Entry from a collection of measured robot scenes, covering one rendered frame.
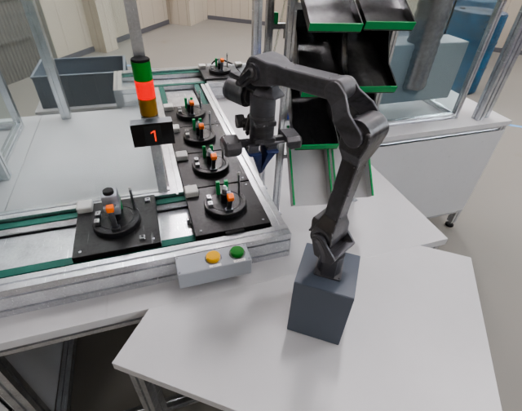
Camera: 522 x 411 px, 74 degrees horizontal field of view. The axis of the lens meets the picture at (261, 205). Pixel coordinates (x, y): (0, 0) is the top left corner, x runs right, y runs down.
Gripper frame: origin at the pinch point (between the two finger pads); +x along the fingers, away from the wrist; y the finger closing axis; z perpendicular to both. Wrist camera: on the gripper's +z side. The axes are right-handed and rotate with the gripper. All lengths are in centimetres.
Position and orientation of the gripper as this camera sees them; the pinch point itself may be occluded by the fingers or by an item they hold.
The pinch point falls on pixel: (260, 160)
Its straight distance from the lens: 84.7
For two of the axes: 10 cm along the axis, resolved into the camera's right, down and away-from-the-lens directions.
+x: -0.4, 7.8, 6.3
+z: -3.0, -6.1, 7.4
